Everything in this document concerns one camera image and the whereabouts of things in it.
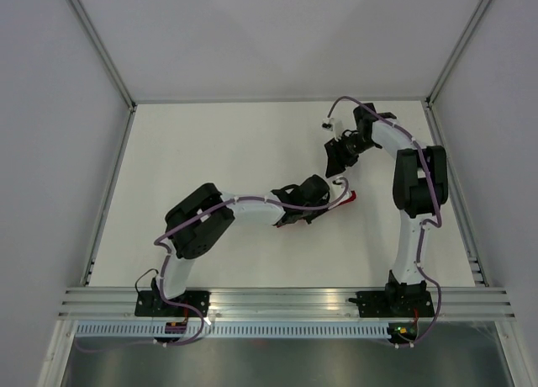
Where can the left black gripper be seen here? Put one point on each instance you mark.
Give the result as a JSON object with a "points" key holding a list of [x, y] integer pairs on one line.
{"points": [[324, 200]]}

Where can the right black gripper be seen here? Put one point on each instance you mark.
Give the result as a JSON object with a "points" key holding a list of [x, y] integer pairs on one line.
{"points": [[336, 162]]}

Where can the red cloth napkin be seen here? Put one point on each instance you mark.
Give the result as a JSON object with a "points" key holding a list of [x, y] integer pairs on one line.
{"points": [[310, 207]]}

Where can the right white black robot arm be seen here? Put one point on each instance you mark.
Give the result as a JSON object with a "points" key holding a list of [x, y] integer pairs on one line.
{"points": [[420, 188]]}

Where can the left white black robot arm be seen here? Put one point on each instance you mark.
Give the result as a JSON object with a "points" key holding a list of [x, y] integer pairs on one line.
{"points": [[195, 225]]}

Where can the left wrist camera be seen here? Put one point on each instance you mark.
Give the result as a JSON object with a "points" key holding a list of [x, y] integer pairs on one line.
{"points": [[339, 191]]}

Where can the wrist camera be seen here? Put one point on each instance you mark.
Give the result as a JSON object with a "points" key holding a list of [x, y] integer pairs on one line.
{"points": [[333, 125], [339, 191]]}

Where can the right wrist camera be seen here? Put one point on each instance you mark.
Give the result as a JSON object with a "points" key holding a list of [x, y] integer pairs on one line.
{"points": [[333, 125]]}

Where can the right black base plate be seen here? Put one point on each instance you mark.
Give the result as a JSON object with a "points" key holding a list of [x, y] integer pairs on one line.
{"points": [[377, 304]]}

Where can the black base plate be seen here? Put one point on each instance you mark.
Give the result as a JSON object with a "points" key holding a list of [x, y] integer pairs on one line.
{"points": [[377, 304], [150, 304]]}

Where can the white slotted cable duct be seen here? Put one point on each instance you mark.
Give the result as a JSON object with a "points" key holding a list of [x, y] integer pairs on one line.
{"points": [[235, 329]]}

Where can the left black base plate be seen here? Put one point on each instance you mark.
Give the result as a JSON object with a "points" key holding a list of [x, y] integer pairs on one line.
{"points": [[150, 304]]}

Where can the right aluminium frame post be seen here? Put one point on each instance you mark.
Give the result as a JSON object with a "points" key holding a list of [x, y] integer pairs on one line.
{"points": [[463, 41]]}

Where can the aluminium frame post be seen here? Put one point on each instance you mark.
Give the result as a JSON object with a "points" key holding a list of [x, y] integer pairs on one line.
{"points": [[96, 42], [463, 41]]}

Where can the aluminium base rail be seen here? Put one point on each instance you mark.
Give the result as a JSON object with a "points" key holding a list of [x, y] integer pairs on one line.
{"points": [[295, 304]]}

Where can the left aluminium frame post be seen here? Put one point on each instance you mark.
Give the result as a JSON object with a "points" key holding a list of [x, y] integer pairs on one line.
{"points": [[96, 42]]}

